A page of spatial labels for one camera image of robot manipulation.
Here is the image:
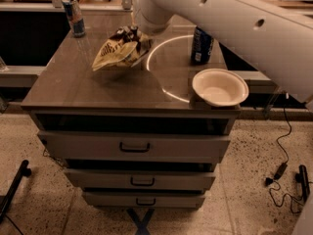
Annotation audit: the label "brown chip bag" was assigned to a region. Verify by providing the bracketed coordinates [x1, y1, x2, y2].
[92, 25, 153, 71]

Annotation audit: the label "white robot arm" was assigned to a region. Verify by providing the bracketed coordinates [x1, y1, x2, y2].
[135, 0, 313, 104]

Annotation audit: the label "blue soda can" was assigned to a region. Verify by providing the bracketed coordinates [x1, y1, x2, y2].
[191, 26, 214, 65]

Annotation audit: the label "redbull can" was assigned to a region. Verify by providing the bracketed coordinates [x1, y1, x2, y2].
[62, 0, 85, 37]

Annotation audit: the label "grey drawer cabinet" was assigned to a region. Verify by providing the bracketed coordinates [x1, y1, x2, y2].
[22, 14, 240, 196]

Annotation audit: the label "white bowl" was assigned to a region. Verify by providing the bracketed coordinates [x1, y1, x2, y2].
[192, 69, 249, 107]

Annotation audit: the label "black stand leg left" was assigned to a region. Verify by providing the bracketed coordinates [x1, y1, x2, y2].
[0, 160, 31, 222]

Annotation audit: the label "black stand leg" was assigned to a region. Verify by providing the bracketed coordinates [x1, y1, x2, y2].
[295, 164, 310, 202]
[0, 160, 31, 222]

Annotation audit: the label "black stand leg right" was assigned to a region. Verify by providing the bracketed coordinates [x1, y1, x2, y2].
[295, 164, 310, 202]

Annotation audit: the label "top drawer with handle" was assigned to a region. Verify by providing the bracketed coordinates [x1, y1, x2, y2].
[38, 131, 230, 164]

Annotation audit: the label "drawer with handle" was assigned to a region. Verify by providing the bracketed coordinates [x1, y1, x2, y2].
[82, 192, 205, 209]
[38, 131, 230, 164]
[65, 168, 215, 191]

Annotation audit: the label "middle drawer with handle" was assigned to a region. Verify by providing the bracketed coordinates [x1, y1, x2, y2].
[65, 168, 215, 191]

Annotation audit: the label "bottom drawer with handle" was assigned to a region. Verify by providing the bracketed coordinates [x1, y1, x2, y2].
[82, 192, 205, 209]

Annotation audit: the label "black power cable with adapter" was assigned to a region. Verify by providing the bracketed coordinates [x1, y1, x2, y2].
[264, 98, 307, 214]

